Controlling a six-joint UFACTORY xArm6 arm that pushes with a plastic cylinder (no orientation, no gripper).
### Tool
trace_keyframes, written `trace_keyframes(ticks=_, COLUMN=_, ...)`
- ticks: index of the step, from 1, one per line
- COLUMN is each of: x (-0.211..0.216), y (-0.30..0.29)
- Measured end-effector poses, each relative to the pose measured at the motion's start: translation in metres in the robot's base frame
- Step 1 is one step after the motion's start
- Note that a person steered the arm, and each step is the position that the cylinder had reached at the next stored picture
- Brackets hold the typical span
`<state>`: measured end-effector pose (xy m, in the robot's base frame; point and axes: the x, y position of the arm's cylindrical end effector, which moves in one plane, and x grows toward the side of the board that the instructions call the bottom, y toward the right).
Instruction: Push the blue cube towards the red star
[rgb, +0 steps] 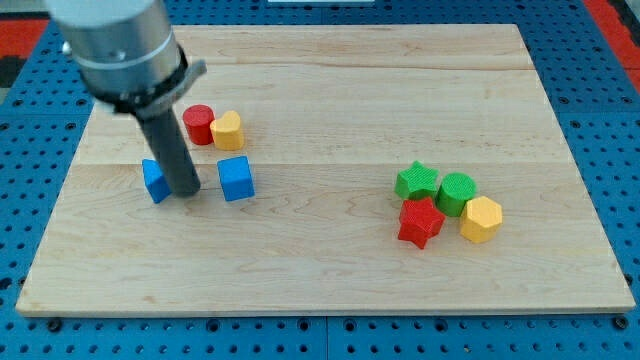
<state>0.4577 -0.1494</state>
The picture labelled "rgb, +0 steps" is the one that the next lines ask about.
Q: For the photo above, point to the red cylinder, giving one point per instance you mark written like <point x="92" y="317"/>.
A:
<point x="197" y="120"/>

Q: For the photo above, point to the light wooden board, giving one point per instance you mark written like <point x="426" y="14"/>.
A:
<point x="331" y="114"/>

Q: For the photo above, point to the blue cube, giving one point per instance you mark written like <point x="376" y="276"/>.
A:
<point x="236" y="178"/>

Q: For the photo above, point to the yellow heart block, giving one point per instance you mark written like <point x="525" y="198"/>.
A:
<point x="227" y="131"/>

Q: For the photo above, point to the green star block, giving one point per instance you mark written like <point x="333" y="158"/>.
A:
<point x="416" y="182"/>

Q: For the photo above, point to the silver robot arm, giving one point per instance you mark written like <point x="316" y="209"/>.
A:
<point x="127" y="53"/>

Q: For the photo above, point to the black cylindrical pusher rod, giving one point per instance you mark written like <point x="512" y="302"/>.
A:
<point x="166" y="142"/>

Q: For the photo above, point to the red star block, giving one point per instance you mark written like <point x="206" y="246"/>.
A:
<point x="419" y="221"/>

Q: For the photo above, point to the yellow hexagon block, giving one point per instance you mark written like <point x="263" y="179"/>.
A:
<point x="480" y="219"/>

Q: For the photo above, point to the green cylinder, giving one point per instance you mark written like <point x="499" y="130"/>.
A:
<point x="455" y="190"/>

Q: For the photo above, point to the blue block behind rod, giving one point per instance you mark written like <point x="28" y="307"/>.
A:
<point x="154" y="181"/>

